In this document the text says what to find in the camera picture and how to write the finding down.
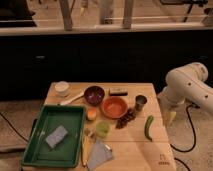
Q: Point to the orange bowl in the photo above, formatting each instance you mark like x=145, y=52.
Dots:
x=114, y=107

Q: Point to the purple bowl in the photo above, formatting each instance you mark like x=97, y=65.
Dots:
x=94, y=95

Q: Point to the green plastic tray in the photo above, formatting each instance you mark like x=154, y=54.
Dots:
x=66, y=153

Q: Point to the dark metal cup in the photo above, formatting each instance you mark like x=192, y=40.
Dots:
x=140, y=101

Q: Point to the light green plastic cup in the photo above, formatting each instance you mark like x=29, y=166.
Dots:
x=102, y=129

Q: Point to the white cup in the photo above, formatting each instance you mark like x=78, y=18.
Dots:
x=62, y=88

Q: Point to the grey sponge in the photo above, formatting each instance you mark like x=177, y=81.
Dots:
x=56, y=136

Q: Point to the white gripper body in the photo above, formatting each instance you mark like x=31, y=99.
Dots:
x=169, y=114

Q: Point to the orange fruit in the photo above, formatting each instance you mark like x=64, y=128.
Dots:
x=91, y=114

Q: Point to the white spoon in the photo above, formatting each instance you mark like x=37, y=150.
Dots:
x=70, y=100

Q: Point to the brown dried grapes bunch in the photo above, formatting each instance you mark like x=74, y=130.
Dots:
x=124, y=120

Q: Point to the grey cloth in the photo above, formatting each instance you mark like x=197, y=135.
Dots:
x=99, y=154

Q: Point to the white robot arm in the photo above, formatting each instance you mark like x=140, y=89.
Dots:
x=186, y=82

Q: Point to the wooden fork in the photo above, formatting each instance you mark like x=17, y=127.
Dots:
x=86, y=143

